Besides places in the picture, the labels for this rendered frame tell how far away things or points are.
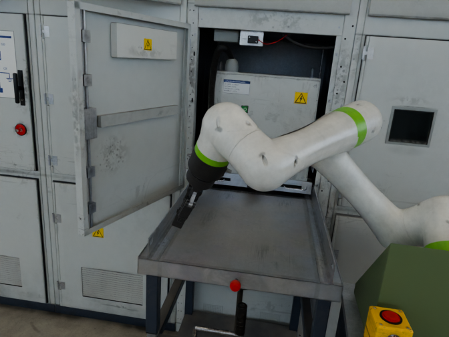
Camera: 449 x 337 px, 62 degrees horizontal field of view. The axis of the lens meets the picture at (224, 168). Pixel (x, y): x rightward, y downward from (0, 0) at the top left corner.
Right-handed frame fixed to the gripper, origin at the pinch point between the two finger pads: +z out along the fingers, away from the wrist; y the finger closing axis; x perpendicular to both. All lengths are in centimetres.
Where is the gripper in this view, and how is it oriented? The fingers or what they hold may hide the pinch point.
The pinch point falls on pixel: (180, 218)
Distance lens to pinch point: 107.9
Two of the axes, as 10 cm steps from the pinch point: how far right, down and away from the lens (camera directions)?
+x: -9.2, -3.7, -1.4
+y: 1.3, -6.3, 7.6
